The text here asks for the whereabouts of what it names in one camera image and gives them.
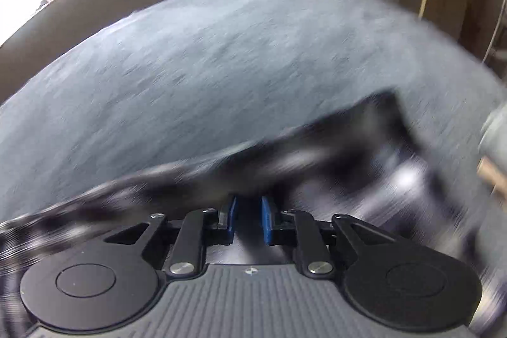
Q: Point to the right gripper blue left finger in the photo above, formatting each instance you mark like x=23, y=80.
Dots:
x=226, y=218

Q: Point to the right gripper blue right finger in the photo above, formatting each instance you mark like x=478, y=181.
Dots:
x=270, y=220

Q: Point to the black white plaid pants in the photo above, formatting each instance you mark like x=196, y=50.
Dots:
x=369, y=245

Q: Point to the grey bed blanket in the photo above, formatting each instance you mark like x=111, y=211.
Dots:
x=185, y=78

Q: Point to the folded grey garment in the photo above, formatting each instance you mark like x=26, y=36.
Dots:
x=492, y=150

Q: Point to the metal chair frame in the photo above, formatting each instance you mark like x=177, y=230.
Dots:
x=494, y=50

